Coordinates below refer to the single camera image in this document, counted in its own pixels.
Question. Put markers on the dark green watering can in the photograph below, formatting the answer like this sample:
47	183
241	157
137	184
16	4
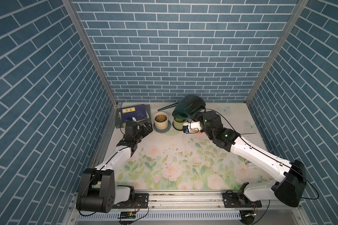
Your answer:
187	107

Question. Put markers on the aluminium right corner post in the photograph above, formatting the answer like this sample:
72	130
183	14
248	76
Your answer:
297	11

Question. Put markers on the blue grey pot saucer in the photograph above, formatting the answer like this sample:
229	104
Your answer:
163	130

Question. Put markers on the pink green succulent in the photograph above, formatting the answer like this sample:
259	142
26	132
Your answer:
160	118

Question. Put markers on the small green circuit board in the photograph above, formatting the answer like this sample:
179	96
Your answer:
127	215

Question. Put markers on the aluminium corner post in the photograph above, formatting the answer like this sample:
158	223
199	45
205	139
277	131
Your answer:
297	11
71	10

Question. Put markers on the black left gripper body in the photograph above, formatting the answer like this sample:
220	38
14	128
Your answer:
141	132

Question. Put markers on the dark green round saucer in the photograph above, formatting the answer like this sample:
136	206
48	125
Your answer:
178	126

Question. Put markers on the dark blue Chinese book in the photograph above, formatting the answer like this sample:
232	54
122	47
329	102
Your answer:
138	111

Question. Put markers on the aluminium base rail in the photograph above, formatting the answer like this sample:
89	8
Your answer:
191	208

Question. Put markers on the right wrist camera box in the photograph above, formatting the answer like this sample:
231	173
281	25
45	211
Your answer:
186	129

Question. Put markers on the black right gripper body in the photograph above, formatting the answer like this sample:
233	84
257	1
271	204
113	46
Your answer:
203	128

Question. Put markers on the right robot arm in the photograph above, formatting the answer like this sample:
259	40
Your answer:
289	177

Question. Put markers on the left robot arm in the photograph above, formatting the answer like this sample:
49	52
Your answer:
97	190

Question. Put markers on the light green plant pot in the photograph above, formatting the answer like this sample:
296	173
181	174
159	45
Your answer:
178	123

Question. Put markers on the aluminium left corner post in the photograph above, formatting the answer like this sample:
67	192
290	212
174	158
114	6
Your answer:
71	10

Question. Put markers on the cream ribbed plant pot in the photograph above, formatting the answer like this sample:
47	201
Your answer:
162	125

